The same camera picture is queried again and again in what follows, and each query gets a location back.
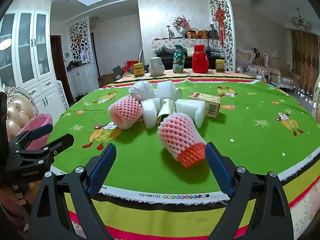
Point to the green snack bag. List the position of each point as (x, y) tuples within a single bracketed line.
[(178, 61)]

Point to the red knot wall hanging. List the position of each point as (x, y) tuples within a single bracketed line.
[(219, 17)]

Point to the green printed tablecloth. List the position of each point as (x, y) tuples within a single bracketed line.
[(150, 155)]

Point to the ornate white chair back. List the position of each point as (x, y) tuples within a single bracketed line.
[(316, 97)]

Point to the white ceramic jug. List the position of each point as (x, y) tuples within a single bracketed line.
[(156, 66)]

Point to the yellow-lid glass jar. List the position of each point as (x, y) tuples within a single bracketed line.
[(138, 70)]

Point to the brown patterned curtain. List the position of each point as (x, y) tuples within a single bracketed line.
[(306, 60)]

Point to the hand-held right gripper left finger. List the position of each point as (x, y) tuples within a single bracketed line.
[(102, 171)]

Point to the small yellow-lid jar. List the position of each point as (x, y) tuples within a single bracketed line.
[(220, 66)]

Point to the printed paper cup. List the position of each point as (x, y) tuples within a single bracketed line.
[(165, 111)]

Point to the dark handbag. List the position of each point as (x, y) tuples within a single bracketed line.
[(214, 33)]

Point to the ornate beige sofa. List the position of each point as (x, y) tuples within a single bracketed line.
[(281, 72)]

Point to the notched white foam block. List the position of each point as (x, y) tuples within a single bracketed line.
[(187, 108)]

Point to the metal stand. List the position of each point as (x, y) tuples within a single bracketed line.
[(169, 32)]

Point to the tall white glass-door cabinet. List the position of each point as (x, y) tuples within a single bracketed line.
[(27, 55)]

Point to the vase with pink flowers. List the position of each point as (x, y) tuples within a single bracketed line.
[(182, 25)]

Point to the white paper ball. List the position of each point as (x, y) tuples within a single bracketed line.
[(141, 90)]

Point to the black piano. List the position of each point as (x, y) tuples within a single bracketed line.
[(165, 56)]

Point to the low white cabinet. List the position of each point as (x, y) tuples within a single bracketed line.
[(82, 78)]

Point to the ornate beige armchair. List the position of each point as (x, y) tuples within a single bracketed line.
[(250, 66)]

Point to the red orange basket bag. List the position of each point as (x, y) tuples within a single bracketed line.
[(193, 34)]

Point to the white lattice hallway panel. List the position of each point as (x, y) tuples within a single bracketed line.
[(77, 35)]

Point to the red gift bags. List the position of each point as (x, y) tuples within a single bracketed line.
[(130, 66)]

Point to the floral lace piano cover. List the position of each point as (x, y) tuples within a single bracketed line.
[(165, 43)]

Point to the ornate tan leather chair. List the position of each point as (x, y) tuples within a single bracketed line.
[(15, 115)]

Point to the chandelier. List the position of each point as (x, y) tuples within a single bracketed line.
[(301, 21)]

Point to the tan cardboard box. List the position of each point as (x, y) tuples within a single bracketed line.
[(210, 105)]

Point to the thick white foam block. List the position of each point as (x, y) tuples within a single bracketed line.
[(150, 116)]

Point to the brown handbag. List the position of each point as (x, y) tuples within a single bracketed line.
[(203, 34)]

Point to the pink foam fruit net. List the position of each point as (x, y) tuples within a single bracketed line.
[(125, 112)]

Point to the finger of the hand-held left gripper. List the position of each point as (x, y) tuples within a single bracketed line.
[(60, 142), (37, 133)]

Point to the pink-lined trash bin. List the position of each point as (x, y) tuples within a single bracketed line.
[(37, 123)]

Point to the red thermos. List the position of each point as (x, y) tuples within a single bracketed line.
[(200, 60)]

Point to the tall white lattice screen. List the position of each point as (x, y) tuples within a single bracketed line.
[(228, 30)]

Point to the pink and orange foam net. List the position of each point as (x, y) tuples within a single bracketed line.
[(177, 137)]

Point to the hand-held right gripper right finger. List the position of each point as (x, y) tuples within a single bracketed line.
[(220, 171)]

